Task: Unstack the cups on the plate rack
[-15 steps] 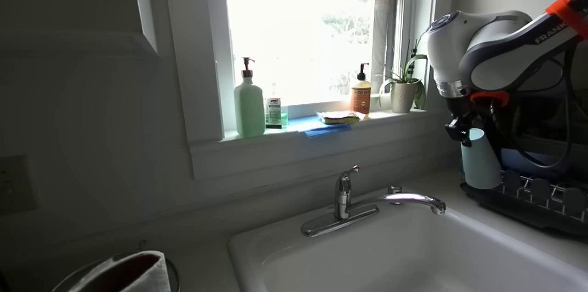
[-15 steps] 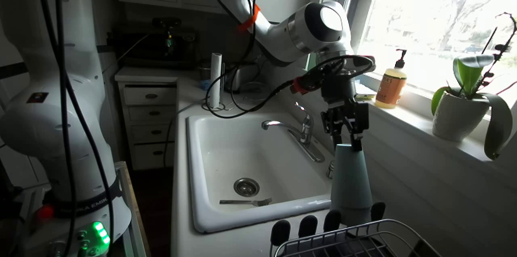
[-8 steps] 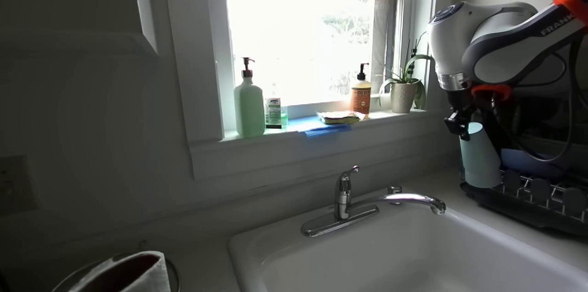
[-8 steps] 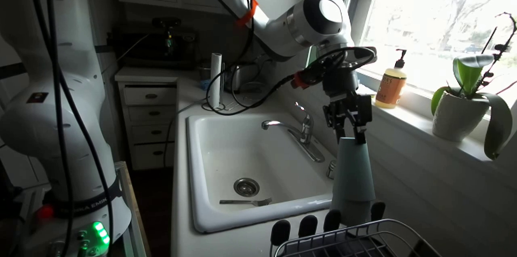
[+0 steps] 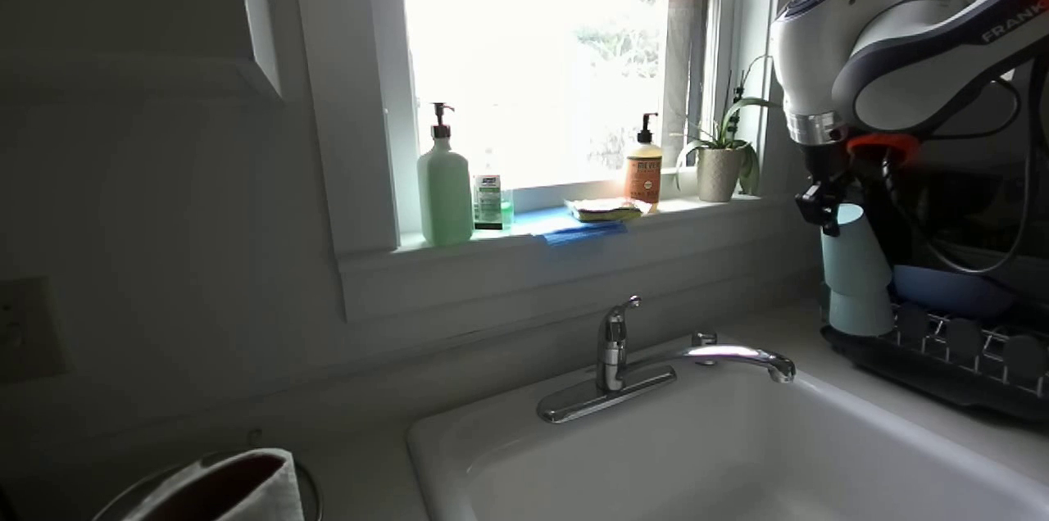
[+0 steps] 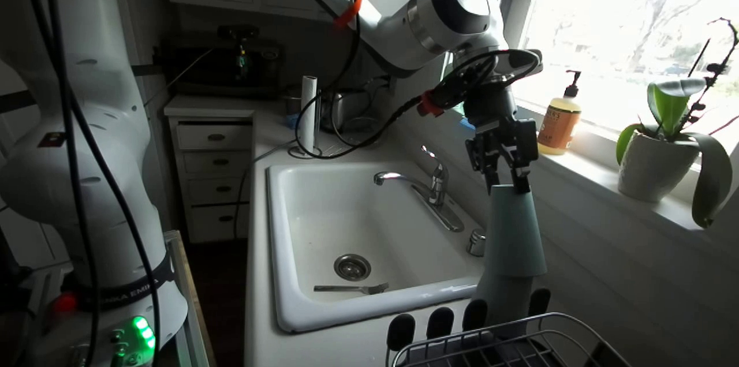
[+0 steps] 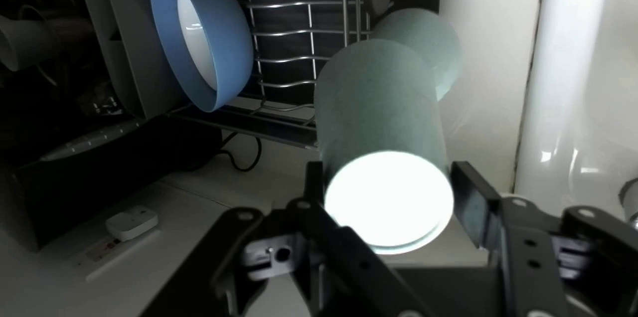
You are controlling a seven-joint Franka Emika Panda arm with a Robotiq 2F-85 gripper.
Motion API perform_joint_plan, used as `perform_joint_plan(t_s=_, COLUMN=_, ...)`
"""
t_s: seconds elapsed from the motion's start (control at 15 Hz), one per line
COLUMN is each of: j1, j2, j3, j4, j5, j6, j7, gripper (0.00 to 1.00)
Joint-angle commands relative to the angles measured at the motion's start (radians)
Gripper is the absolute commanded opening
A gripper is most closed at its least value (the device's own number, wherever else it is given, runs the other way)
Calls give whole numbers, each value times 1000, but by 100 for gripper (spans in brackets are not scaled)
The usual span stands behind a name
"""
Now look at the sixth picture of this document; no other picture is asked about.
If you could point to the orchid in white pot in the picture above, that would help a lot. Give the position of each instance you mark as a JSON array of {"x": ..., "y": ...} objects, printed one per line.
[{"x": 652, "y": 165}]

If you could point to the white drawer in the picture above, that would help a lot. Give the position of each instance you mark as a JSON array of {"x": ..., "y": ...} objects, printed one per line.
[
  {"x": 199, "y": 163},
  {"x": 205, "y": 223},
  {"x": 193, "y": 137},
  {"x": 203, "y": 190}
]

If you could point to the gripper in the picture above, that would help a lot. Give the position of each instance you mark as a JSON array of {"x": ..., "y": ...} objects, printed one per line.
[{"x": 489, "y": 104}]

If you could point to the pale grey cup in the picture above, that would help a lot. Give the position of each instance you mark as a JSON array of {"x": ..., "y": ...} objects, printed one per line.
[{"x": 503, "y": 300}]

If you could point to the white drawer cabinet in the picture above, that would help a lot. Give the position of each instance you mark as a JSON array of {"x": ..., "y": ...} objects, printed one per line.
[{"x": 199, "y": 110}]

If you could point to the red emergency stop button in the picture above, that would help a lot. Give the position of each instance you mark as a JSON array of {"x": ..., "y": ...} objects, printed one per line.
[{"x": 64, "y": 302}]

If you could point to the window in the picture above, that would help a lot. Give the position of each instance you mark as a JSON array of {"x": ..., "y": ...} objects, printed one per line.
[{"x": 612, "y": 38}]

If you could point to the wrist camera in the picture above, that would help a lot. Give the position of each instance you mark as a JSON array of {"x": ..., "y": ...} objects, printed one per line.
[{"x": 522, "y": 62}]

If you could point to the pale green cup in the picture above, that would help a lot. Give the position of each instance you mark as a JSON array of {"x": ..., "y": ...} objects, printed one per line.
[{"x": 514, "y": 234}]

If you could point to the dark countertop appliance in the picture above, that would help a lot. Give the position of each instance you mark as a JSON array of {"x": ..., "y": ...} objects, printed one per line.
[{"x": 190, "y": 67}]

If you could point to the blue sponge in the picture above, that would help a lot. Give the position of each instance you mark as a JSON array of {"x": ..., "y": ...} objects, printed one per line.
[{"x": 466, "y": 122}]

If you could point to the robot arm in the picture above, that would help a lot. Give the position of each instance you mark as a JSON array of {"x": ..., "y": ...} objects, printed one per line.
[{"x": 86, "y": 124}]

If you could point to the white sink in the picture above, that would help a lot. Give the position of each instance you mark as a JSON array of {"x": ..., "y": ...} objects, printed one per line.
[{"x": 323, "y": 223}]

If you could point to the orange soap pump bottle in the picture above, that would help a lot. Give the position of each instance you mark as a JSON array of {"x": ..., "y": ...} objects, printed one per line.
[{"x": 559, "y": 124}]

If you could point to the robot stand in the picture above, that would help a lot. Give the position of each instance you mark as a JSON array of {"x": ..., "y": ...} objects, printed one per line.
[{"x": 193, "y": 309}]

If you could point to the metal fork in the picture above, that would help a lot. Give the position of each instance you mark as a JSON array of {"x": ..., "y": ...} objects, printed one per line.
[{"x": 352, "y": 288}]

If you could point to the chrome tap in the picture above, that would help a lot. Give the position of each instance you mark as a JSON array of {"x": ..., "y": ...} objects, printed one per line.
[{"x": 434, "y": 194}]

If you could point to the shiny metal appliance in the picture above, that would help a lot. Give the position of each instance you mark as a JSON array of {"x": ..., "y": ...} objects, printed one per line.
[{"x": 346, "y": 107}]

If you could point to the paper towel holder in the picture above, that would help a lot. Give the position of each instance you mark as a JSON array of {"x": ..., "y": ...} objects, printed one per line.
[{"x": 309, "y": 113}]

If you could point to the chrome sink sprayer cap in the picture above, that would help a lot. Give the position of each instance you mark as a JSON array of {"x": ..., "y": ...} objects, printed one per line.
[{"x": 476, "y": 242}]

